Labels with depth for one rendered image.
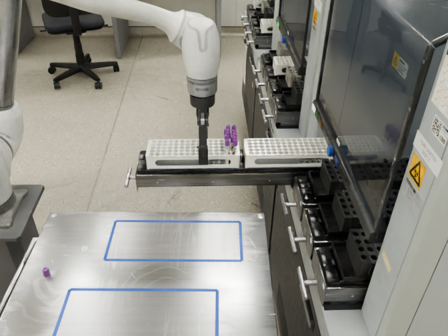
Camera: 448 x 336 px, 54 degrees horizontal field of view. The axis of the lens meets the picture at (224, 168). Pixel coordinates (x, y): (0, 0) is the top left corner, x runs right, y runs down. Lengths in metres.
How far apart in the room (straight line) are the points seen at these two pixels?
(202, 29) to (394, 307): 0.81
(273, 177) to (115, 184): 1.47
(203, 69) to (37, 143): 2.17
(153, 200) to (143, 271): 1.49
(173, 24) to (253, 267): 0.73
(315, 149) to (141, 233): 0.62
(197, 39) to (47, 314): 0.76
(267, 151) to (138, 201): 1.31
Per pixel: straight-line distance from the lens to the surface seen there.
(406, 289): 0.96
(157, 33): 4.98
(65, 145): 3.17
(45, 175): 2.92
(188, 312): 1.02
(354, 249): 1.13
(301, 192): 1.35
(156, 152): 1.41
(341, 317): 1.15
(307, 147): 1.45
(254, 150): 1.41
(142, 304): 1.04
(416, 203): 0.85
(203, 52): 1.22
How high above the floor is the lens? 1.65
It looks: 36 degrees down
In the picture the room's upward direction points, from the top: 1 degrees clockwise
